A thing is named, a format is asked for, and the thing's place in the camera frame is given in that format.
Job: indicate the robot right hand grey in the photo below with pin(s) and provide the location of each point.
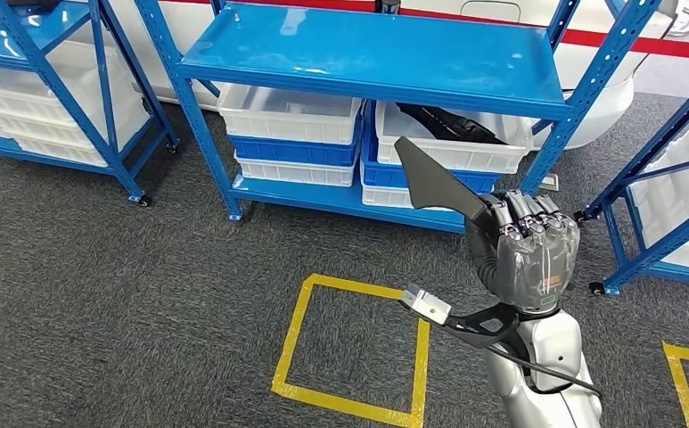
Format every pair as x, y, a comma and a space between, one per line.
527, 260

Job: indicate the black plastic panel part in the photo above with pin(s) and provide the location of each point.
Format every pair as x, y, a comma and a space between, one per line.
432, 183

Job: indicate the robot right arm silver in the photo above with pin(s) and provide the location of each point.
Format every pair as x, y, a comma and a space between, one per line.
551, 354

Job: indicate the blue metal shelf rack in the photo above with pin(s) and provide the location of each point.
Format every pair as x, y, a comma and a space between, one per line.
663, 248
1, 41
379, 53

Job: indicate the black ribbed part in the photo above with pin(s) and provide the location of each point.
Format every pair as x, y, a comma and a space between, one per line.
450, 124

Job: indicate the silver floor socket plate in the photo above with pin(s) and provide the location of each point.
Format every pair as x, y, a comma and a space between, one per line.
550, 183

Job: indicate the white car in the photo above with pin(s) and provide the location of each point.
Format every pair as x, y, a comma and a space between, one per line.
598, 112

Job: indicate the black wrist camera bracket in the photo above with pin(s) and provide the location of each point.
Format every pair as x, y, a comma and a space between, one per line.
486, 328

